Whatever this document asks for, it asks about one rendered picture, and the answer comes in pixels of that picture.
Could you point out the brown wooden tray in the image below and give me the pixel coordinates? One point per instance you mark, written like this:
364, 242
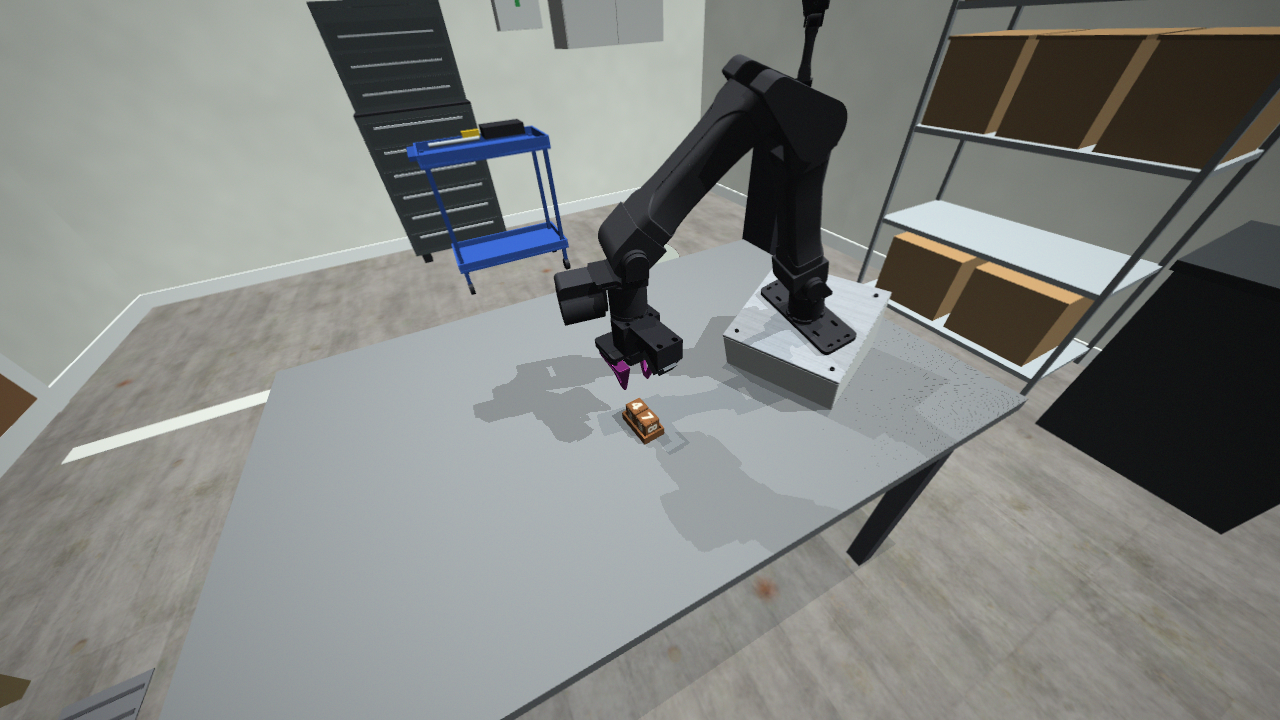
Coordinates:
644, 439

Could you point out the brown wooden cube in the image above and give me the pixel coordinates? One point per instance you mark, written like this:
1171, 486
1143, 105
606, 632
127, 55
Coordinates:
647, 422
634, 408

